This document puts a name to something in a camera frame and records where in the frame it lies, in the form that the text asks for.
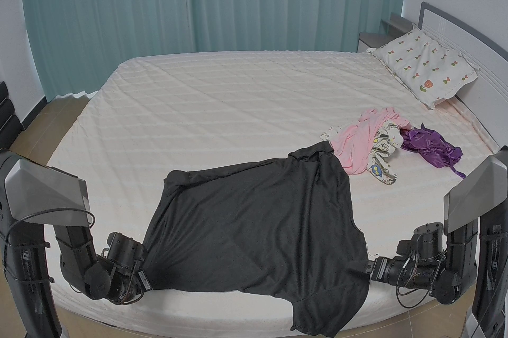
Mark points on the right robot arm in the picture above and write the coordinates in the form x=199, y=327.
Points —
x=492, y=209

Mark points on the white printed garment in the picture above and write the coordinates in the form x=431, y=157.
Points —
x=387, y=138

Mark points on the grey bedside table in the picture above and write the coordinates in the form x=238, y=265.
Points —
x=371, y=41

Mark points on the black chest of drawers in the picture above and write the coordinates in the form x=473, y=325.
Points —
x=10, y=118

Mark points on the bed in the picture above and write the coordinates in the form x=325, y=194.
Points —
x=238, y=102

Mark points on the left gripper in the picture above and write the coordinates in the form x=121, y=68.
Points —
x=143, y=281

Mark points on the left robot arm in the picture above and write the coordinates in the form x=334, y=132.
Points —
x=43, y=189

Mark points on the purple garment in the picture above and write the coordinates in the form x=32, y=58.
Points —
x=428, y=146

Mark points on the white printed pillow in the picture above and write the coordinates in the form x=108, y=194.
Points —
x=428, y=66

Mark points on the pink garment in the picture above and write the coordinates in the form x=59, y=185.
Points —
x=353, y=150

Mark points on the black polo shirt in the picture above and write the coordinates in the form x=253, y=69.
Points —
x=258, y=229

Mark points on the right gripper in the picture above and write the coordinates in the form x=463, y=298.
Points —
x=387, y=271

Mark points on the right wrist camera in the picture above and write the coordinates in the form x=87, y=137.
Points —
x=404, y=248

